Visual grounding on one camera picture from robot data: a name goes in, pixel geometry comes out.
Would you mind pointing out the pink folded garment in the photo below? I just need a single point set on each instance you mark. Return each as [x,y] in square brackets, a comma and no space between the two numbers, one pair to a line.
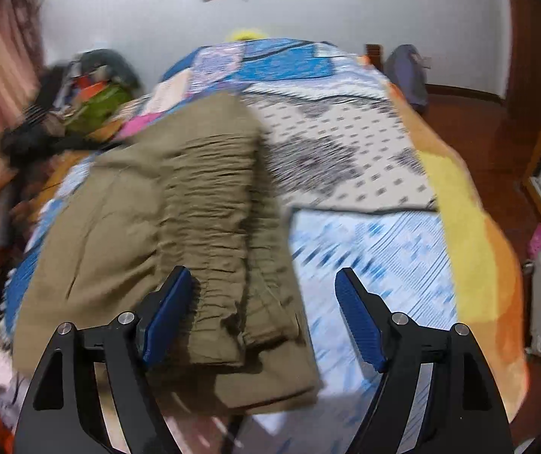
[136,124]

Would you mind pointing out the yellow pillow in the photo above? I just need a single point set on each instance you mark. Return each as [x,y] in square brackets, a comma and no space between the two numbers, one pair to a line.
[246,35]

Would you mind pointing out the brown wooden door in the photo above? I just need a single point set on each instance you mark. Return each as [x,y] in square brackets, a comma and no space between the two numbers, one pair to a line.
[523,96]

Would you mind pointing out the grey stuffed pillow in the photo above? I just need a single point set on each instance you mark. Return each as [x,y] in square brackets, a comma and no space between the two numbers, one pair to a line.
[117,67]

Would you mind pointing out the wooden bed post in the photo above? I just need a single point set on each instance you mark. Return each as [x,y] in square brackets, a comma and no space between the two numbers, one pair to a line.
[374,54]

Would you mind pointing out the patchwork patterned bedspread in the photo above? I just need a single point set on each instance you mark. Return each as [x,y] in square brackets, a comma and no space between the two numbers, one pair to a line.
[351,192]

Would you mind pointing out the green patterned bag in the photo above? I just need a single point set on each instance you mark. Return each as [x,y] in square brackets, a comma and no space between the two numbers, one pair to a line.
[93,113]

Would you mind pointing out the pink floor item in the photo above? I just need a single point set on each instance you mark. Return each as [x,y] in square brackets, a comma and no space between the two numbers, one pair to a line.
[534,245]

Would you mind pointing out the grey purple backpack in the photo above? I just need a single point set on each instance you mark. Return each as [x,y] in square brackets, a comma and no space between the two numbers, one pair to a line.
[405,70]

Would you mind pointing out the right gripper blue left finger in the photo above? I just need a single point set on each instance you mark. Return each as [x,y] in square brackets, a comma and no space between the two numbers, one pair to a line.
[160,314]

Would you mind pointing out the orange yellow fleece blanket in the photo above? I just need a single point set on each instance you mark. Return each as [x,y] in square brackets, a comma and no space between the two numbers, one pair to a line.
[486,273]

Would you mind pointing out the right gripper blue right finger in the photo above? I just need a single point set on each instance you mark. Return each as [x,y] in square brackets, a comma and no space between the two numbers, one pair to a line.
[367,318]

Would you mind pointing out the khaki olive pants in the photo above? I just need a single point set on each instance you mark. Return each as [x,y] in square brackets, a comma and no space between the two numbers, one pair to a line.
[189,190]

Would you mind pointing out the wooden lap tray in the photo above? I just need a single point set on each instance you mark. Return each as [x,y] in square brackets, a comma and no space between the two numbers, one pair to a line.
[61,164]

